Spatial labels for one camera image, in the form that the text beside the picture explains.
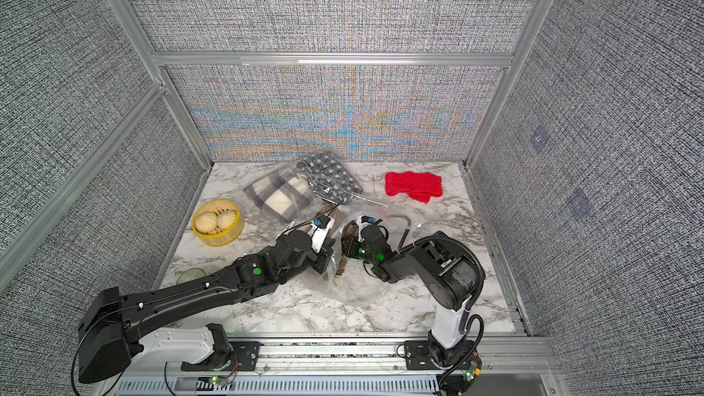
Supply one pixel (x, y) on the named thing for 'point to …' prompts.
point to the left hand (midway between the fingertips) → (339, 239)
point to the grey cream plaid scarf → (283, 195)
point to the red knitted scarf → (418, 186)
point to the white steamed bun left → (206, 222)
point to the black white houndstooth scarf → (327, 176)
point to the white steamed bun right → (225, 219)
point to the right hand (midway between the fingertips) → (339, 234)
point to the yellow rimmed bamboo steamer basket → (219, 237)
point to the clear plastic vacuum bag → (356, 285)
